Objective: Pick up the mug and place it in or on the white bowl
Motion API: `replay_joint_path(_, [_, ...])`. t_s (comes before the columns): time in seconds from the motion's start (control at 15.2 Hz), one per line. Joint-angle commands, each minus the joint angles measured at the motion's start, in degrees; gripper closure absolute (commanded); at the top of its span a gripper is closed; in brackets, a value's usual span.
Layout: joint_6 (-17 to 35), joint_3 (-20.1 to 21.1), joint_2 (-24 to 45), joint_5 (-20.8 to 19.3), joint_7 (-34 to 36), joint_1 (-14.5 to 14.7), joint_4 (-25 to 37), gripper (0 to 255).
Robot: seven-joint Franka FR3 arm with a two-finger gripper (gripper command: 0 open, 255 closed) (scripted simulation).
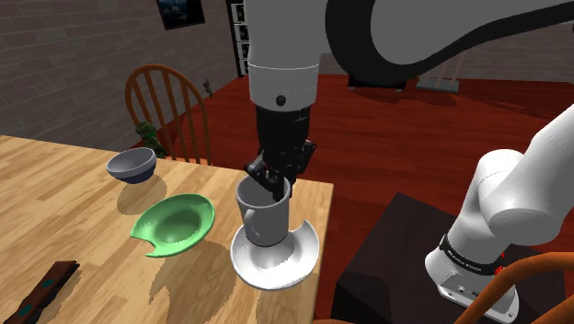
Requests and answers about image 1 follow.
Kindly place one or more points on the brown bar with teal dots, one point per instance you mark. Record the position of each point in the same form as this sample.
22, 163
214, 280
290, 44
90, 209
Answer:
42, 289

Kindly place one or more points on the brown spindle-back wooden chair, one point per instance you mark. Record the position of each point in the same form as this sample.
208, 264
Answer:
134, 85

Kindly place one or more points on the dark wall picture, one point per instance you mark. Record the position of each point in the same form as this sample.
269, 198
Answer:
179, 13

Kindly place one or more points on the green figure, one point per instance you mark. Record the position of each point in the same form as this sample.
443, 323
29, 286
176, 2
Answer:
150, 134

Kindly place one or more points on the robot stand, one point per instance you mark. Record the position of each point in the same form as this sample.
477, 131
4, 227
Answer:
385, 264

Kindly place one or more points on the wooden table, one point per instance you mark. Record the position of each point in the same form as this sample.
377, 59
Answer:
53, 202

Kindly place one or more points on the blue-grey bowl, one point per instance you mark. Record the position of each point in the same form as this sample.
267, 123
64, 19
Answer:
132, 168

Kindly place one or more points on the green notched plate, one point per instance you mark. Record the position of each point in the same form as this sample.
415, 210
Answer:
175, 222

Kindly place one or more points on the grey mug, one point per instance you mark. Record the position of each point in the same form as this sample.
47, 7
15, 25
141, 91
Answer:
269, 220

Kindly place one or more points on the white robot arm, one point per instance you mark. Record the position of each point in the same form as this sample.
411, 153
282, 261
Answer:
287, 49

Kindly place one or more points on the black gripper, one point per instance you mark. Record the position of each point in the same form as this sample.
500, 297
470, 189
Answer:
282, 130

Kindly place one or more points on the white notched plate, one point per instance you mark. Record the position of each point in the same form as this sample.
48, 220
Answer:
278, 269

